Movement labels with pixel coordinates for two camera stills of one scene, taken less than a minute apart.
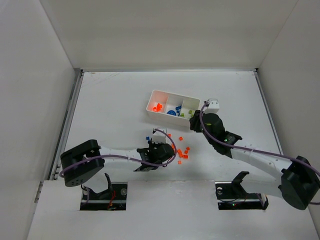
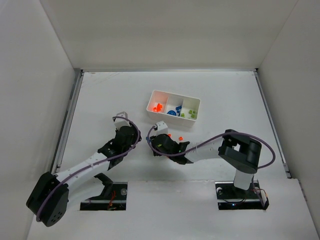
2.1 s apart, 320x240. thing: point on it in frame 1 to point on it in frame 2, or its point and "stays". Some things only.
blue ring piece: x=171 y=112 stays
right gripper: x=195 y=122 to x=158 y=139
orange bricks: x=158 y=108 stays
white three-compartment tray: x=172 y=107 stays
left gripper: x=169 y=151 to x=122 y=132
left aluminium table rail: x=54 y=172 stays
